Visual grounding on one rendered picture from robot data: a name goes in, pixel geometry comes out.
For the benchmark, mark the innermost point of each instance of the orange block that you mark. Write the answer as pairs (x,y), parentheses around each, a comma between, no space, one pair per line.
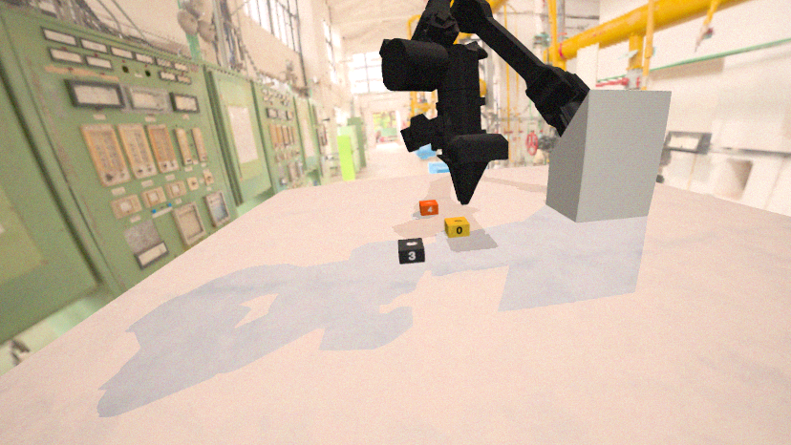
(428,207)

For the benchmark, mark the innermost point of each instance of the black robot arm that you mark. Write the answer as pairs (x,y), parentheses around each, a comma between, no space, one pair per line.
(430,61)

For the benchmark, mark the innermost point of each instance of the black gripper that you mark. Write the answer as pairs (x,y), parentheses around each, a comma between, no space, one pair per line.
(470,149)

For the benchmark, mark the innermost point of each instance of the yellow block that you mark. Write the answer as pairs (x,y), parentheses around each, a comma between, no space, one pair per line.
(456,227)

